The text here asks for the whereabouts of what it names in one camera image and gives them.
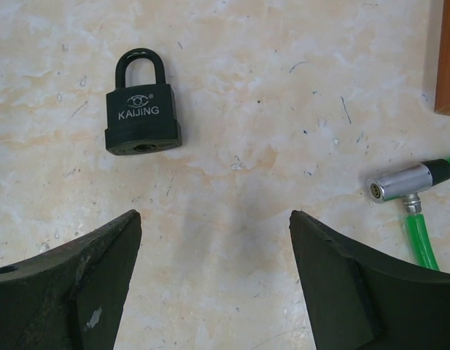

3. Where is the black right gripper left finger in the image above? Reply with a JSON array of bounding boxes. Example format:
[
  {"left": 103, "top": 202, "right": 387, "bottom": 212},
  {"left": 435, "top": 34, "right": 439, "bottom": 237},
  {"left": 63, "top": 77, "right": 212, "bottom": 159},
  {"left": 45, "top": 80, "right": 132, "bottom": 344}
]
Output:
[{"left": 0, "top": 210, "right": 141, "bottom": 349}]

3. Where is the wooden compartment tray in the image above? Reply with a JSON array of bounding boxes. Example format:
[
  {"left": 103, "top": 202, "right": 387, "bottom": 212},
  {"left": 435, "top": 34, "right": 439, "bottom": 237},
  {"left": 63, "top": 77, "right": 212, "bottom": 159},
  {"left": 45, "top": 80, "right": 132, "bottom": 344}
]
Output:
[{"left": 434, "top": 0, "right": 450, "bottom": 116}]

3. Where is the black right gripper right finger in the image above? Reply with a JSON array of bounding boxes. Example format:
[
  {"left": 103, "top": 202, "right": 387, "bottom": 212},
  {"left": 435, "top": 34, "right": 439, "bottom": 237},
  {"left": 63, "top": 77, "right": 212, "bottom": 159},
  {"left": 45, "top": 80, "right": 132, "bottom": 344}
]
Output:
[{"left": 290, "top": 211, "right": 450, "bottom": 349}]

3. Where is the black Kaijing padlock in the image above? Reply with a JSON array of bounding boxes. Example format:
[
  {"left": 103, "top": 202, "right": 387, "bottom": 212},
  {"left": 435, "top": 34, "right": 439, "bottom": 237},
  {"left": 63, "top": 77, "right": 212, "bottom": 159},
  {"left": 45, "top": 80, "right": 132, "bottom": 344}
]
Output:
[{"left": 104, "top": 48, "right": 182, "bottom": 156}]

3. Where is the green cable lock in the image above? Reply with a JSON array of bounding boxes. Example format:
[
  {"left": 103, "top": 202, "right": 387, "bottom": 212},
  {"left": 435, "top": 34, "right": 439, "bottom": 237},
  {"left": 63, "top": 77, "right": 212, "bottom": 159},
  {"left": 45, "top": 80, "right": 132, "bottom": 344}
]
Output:
[{"left": 367, "top": 157, "right": 450, "bottom": 271}]

